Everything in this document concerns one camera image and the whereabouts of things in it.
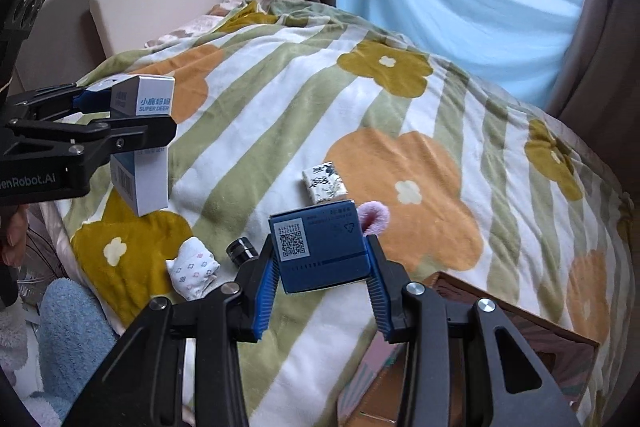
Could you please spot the cream headboard cushion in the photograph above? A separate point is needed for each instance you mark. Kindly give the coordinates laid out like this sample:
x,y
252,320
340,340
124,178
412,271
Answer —
x,y
165,2

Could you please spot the blue fluffy cloth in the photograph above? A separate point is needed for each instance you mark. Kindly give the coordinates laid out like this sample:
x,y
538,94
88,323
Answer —
x,y
70,342

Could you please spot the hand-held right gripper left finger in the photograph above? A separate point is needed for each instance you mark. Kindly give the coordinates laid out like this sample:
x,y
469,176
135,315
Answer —
x,y
265,299

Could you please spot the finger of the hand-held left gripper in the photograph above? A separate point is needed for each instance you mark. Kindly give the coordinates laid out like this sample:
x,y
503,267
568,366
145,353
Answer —
x,y
95,101
145,132

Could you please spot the blue box with white label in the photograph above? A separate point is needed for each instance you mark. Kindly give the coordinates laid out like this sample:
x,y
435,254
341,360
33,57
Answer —
x,y
322,247

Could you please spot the floral striped blanket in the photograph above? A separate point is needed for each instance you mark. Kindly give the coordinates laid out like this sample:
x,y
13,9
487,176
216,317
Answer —
x,y
300,107

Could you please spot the white and blue carton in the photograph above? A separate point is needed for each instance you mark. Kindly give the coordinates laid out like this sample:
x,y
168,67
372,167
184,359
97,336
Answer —
x,y
145,182

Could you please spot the pink fluffy item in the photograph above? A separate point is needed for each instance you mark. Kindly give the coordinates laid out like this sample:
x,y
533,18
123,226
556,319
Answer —
x,y
377,216

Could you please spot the white tissue packet black print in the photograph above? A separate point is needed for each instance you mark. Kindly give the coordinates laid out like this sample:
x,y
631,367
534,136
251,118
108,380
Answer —
x,y
324,183

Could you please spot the person's left hand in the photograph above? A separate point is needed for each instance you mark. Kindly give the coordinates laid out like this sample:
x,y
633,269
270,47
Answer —
x,y
11,237

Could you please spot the pink patterned pillow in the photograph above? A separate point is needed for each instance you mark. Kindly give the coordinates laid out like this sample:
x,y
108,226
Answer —
x,y
235,4

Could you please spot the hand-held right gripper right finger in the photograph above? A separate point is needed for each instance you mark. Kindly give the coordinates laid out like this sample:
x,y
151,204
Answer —
x,y
381,307

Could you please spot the small black cylinder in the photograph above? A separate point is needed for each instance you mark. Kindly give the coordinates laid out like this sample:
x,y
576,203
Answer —
x,y
240,252

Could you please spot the small white patterned sock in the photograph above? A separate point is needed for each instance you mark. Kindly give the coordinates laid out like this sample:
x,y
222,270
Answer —
x,y
192,269

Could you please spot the grey-brown bed headboard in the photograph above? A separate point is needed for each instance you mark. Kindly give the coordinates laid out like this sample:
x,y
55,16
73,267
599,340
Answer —
x,y
60,37

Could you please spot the cardboard box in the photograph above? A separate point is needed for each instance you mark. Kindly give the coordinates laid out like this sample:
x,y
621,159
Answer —
x,y
545,347

